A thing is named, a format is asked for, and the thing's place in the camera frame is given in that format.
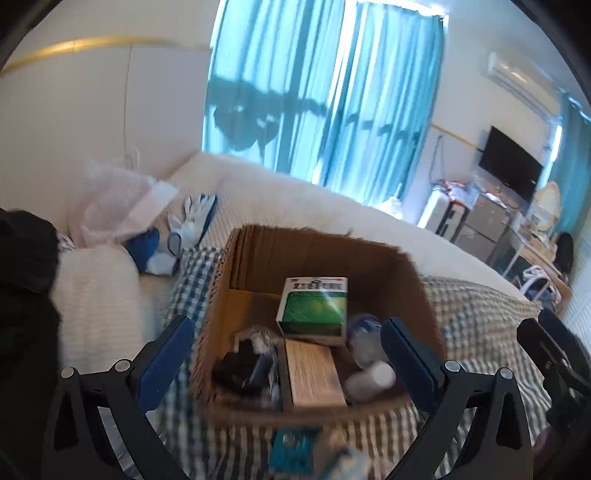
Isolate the white cylindrical bottle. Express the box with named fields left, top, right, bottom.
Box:
left=344, top=361, right=397, bottom=402

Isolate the clear jar with barcode label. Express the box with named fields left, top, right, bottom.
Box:
left=346, top=314, right=389, bottom=370

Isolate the green 999 medicine box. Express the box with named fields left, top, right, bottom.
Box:
left=276, top=277, right=348, bottom=345

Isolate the tissue pack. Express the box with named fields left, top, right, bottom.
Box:
left=312, top=429, right=370, bottom=480

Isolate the checkered blanket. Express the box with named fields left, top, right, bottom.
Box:
left=150, top=247, right=550, bottom=479

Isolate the black garment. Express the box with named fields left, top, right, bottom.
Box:
left=1, top=210, right=60, bottom=479

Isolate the white blue glove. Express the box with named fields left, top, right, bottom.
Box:
left=123, top=194, right=217, bottom=276

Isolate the silver mini fridge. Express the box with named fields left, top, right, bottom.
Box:
left=454, top=194, right=510, bottom=263

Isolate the teal blister pack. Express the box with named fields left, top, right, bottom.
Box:
left=269, top=429, right=318, bottom=475

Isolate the brown cardboard box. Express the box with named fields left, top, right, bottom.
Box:
left=190, top=225, right=447, bottom=427

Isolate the white suitcase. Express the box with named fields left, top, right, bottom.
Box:
left=417, top=182, right=470, bottom=243

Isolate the white plastic bag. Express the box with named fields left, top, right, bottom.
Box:
left=68, top=147, right=177, bottom=248

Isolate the air conditioner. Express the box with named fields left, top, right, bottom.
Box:
left=486, top=52, right=560, bottom=122

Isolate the teal curtain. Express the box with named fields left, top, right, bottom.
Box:
left=202, top=1, right=447, bottom=206

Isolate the black wall television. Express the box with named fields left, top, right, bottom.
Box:
left=479, top=127, right=543, bottom=202

